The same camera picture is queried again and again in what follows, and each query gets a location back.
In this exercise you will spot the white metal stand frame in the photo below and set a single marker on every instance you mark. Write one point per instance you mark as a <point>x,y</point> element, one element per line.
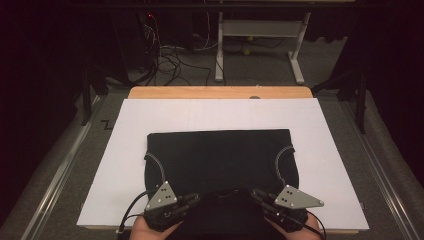
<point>260,28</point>

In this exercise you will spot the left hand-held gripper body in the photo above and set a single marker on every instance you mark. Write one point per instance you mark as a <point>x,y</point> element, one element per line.
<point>163,200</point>

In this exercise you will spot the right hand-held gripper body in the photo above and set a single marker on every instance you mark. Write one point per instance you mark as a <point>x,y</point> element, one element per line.
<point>295,200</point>

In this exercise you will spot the person's left hand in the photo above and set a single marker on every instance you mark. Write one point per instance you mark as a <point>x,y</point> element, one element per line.
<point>146,233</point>

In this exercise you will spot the white table cover board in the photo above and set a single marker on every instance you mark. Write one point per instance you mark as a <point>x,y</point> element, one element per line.
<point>133,133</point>

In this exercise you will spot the person's right hand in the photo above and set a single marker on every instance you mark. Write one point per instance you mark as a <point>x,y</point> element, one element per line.
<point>300,235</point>

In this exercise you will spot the metal floor rail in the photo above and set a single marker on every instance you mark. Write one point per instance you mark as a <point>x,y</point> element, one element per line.
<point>376,166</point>
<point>60,166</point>

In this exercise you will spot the black floor stand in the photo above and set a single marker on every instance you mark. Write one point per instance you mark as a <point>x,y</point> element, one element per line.
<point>360,100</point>
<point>88,93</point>

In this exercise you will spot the dark round table grommet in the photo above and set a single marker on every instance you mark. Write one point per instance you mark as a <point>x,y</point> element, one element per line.
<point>255,97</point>

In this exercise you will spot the yellow ball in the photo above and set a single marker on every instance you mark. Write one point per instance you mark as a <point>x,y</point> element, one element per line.
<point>247,51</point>
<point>250,38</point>

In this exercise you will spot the black knit vest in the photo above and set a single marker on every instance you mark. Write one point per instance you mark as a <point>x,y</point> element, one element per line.
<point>216,160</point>

